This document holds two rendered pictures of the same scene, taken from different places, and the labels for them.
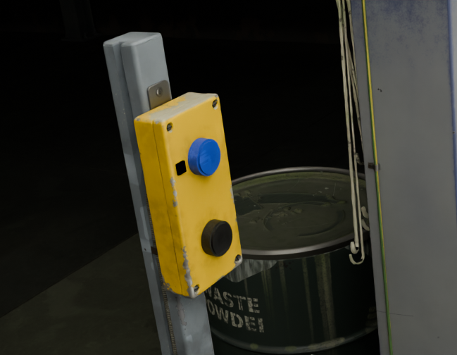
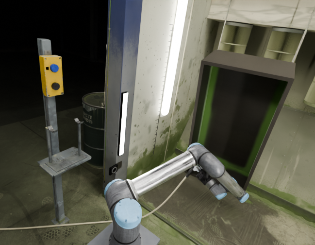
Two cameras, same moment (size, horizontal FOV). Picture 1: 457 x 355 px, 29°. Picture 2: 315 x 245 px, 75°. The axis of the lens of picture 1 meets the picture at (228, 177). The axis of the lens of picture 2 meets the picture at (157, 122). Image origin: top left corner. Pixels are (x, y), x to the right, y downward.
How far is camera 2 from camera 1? 0.56 m
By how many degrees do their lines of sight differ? 9
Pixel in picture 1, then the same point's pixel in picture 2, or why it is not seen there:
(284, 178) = not seen: hidden behind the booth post
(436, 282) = (115, 113)
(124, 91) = (40, 50)
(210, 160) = (55, 68)
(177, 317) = (46, 101)
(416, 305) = (111, 118)
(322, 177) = not seen: hidden behind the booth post
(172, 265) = (44, 89)
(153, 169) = (41, 67)
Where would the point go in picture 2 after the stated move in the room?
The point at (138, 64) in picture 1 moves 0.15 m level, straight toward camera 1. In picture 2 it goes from (42, 44) to (33, 47)
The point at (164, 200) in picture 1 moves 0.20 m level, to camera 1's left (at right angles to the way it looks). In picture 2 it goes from (43, 74) to (8, 70)
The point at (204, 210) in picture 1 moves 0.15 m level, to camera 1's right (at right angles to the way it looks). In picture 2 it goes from (53, 79) to (77, 82)
